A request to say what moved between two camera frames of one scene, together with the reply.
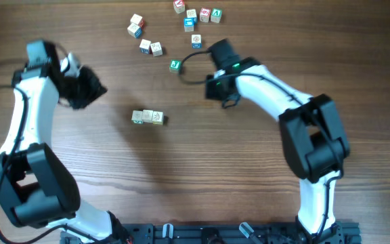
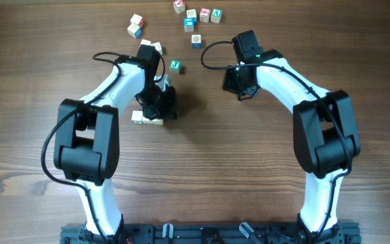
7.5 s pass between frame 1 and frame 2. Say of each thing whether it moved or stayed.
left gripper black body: moved
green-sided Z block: stayed
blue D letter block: stayed
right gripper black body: moved
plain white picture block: stayed
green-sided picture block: stayed
